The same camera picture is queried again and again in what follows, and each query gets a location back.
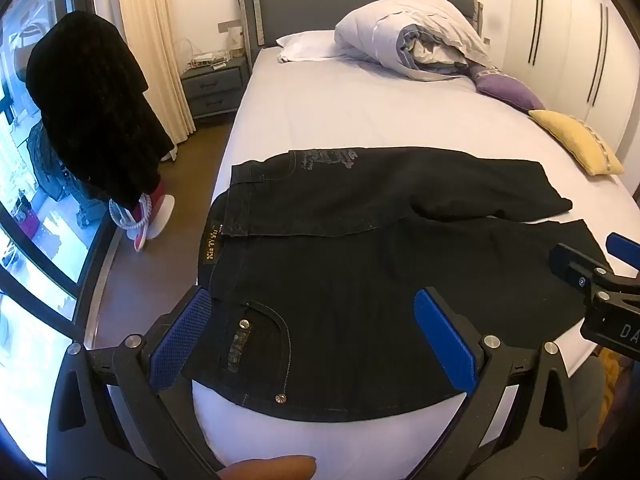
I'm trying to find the grey nightstand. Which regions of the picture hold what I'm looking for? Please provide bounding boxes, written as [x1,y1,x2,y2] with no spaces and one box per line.
[180,55,251,121]

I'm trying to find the large window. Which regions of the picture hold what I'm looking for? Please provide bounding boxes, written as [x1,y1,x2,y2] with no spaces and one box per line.
[0,0,126,480]

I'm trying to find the pink and white shoe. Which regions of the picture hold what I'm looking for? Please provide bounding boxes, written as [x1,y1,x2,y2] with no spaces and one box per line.
[109,182,176,252]

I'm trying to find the clear plastic box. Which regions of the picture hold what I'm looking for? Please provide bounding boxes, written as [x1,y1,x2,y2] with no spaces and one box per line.
[187,37,246,68]

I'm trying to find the cream curtain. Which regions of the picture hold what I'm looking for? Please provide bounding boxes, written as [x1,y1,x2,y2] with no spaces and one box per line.
[115,0,197,148]

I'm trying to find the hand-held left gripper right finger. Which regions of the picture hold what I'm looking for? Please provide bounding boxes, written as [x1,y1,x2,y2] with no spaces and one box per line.
[412,287,603,480]

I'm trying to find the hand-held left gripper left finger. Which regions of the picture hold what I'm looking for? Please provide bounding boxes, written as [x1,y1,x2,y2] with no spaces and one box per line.
[47,287,223,480]

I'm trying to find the white grey duvet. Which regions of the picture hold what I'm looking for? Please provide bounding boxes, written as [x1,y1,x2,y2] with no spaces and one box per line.
[334,0,501,82]

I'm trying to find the person's left hand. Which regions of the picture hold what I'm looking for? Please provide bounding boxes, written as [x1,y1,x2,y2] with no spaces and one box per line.
[219,455,317,480]

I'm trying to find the bed with grey headboard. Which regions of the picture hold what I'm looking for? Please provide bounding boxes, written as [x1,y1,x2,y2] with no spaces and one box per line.
[190,0,640,480]

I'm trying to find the white pillow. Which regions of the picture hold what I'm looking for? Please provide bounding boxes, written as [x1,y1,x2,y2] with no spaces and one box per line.
[276,30,361,63]

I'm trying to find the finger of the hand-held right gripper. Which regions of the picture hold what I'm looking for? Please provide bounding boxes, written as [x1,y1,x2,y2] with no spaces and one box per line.
[606,232,640,276]
[549,242,618,295]

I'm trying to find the black hanging garment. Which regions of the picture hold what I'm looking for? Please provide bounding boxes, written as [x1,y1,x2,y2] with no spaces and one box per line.
[25,10,176,208]

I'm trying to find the black denim pants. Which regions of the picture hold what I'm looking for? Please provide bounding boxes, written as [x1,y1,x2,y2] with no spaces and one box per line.
[181,146,613,408]

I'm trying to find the black wardrobe handle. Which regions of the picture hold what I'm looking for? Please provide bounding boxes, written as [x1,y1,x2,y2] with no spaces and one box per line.
[587,2,611,107]
[528,0,546,66]

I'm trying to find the person's grey trouser leg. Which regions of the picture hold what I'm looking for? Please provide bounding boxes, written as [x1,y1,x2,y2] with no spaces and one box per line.
[567,352,608,441]

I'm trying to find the purple pillow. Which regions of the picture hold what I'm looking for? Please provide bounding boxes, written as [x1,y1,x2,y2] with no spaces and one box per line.
[470,62,546,113]

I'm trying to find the yellow pillow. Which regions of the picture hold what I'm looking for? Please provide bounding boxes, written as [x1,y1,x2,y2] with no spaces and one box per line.
[529,109,626,177]

